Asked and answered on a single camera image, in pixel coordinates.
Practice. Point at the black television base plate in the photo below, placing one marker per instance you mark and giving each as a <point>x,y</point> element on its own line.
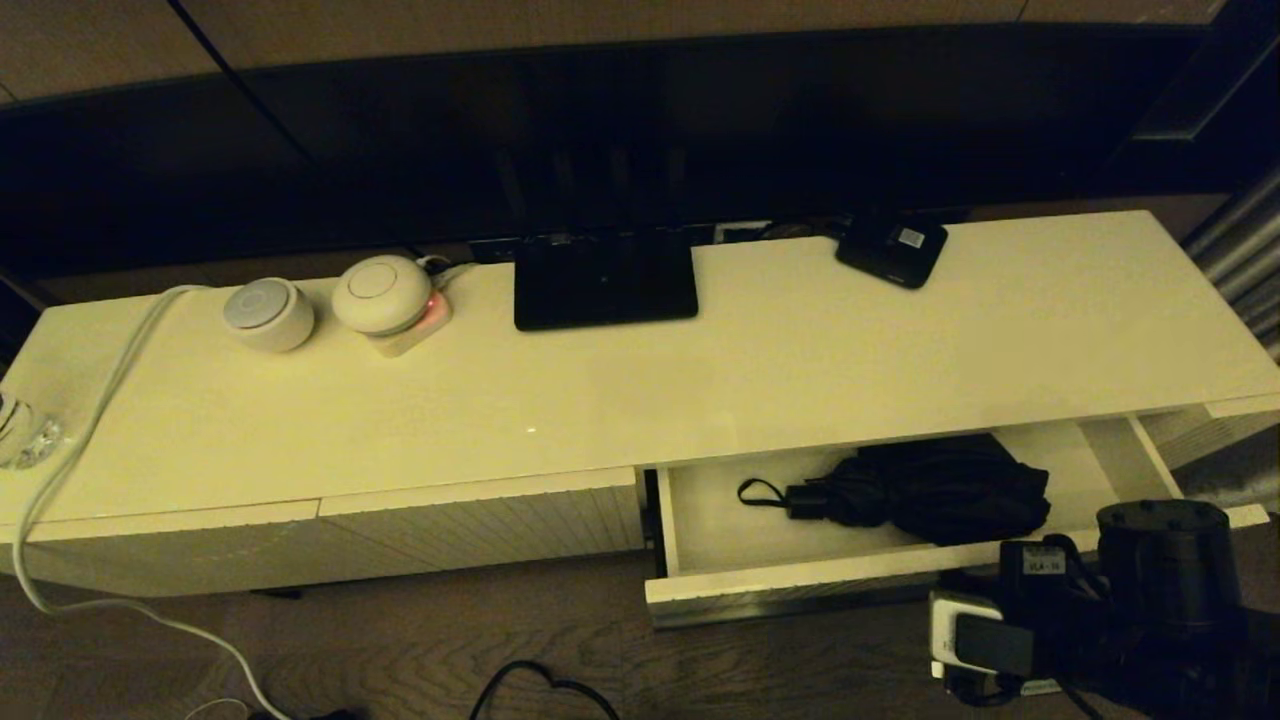
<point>605,285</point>

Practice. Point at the white TV cabinet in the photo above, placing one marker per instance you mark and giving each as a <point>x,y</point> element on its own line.
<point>500,400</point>

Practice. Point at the black flat television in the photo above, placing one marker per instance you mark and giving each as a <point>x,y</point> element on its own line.
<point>600,130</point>

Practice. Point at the pale fabric heap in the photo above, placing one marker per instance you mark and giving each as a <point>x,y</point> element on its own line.
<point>1240,478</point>

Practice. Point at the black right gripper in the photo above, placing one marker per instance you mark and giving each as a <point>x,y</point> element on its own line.
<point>1070,630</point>

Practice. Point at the clear crystal glass ornament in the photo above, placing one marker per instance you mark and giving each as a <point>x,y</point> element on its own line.
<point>25,435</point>

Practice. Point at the black umbrella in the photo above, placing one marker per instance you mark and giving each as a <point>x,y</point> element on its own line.
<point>940,490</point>

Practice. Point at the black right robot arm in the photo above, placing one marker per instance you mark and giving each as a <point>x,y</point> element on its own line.
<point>1165,570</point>

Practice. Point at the grey pleated curtain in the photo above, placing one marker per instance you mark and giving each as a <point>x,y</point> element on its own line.
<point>1240,260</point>

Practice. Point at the white ribbed cabinet door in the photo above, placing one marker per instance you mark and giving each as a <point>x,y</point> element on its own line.
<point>480,525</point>
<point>150,555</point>

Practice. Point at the white round dome device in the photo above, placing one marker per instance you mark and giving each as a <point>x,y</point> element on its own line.
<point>380,295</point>

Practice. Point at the white cabinet drawer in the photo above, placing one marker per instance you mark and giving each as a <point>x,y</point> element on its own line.
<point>720,530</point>

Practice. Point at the white speaker with grey top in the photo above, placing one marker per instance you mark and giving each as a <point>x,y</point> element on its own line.
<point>268,318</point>

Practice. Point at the black box with white label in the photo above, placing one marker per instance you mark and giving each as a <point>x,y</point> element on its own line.
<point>885,255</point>

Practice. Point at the white power strip red light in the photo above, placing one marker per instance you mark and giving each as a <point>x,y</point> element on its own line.
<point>425,328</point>

